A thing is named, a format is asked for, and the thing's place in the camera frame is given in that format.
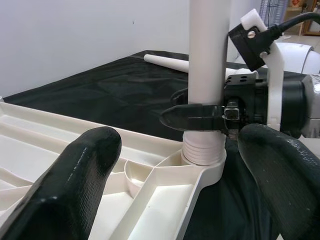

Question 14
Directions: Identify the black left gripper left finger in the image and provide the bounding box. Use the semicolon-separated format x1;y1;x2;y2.
0;126;123;240

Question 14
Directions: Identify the white plastic table top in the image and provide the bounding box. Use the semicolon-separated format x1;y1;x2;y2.
0;101;228;240

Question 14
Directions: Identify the white plastic table leg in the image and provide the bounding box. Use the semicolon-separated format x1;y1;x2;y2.
181;0;231;166
143;52;259;81

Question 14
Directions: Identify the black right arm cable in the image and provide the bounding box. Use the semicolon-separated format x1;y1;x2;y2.
258;11;320;48

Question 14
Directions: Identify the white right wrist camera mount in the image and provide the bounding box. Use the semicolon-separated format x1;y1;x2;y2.
228;8;286;131

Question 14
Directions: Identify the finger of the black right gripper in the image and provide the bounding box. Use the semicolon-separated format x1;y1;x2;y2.
159;103;226;133
170;87;191;105

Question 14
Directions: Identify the purple tower appliance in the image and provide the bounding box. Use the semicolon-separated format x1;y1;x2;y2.
259;0;289;26

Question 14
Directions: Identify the white dome litter box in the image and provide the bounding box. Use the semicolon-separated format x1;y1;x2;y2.
232;40;320;75

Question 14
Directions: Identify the black table cloth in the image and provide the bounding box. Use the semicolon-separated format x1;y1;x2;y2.
2;49;288;240

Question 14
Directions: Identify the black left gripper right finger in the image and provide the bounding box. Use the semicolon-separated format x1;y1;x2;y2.
237;122;320;240

